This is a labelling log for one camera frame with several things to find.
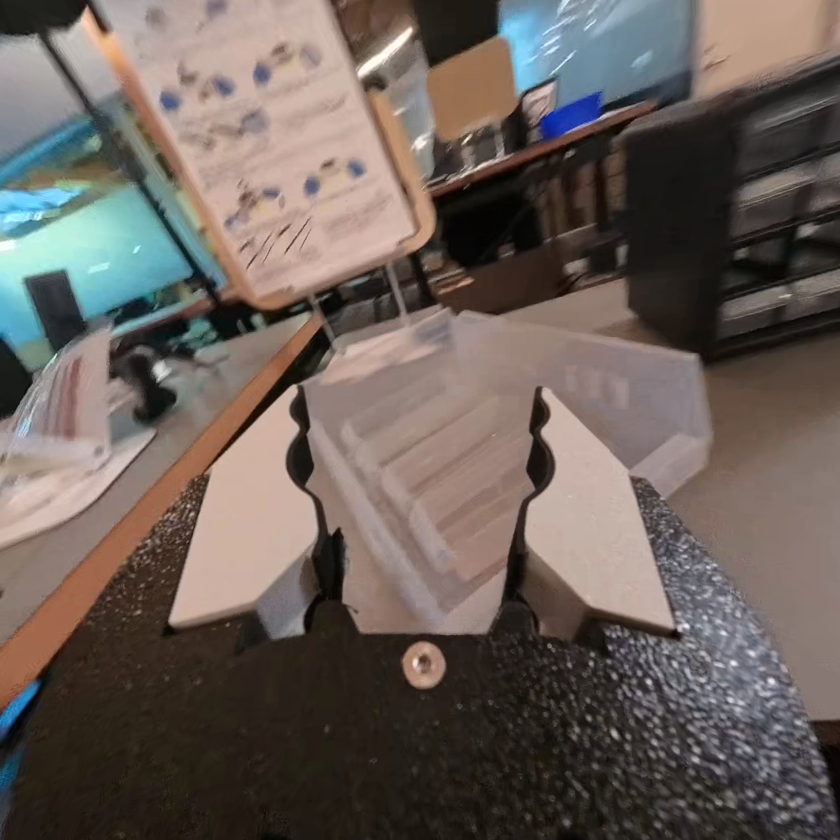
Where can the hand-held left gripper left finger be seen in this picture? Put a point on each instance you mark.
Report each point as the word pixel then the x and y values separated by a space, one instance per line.
pixel 249 525

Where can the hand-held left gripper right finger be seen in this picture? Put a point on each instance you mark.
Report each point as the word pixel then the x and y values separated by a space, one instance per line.
pixel 590 525

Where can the large clear plastic drawer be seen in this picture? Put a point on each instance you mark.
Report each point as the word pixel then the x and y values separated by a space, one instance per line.
pixel 446 459

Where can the black drawer cabinet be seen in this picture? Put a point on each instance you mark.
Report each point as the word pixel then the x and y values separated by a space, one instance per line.
pixel 669 229

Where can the rows of small drawers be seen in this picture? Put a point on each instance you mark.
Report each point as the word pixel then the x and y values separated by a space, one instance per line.
pixel 781 210

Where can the small black object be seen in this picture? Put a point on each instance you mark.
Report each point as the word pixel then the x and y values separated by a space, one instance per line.
pixel 154 387

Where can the clear plastic bag of packets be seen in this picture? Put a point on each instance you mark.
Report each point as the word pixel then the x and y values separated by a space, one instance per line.
pixel 59 420

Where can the large brown cardboard box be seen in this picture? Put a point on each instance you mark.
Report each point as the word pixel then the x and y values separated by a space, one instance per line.
pixel 518 279

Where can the clear acrylic stand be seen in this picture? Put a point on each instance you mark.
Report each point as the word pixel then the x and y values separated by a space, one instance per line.
pixel 397 295

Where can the laminated instruction sheet stand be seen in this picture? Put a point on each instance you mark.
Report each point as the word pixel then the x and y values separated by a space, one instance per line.
pixel 410 197

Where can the wooden table with black legs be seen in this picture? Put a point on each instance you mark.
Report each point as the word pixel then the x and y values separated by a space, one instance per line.
pixel 525 161

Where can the white instruction sheet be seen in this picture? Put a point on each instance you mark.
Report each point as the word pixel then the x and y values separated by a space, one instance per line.
pixel 262 131

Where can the blue plastic bin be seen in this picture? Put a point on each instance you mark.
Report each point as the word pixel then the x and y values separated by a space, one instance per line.
pixel 571 118

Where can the open cardboard box flap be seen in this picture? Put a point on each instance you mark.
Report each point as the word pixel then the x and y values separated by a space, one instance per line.
pixel 472 85

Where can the wall screen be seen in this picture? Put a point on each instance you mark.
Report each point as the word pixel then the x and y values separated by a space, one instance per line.
pixel 590 46

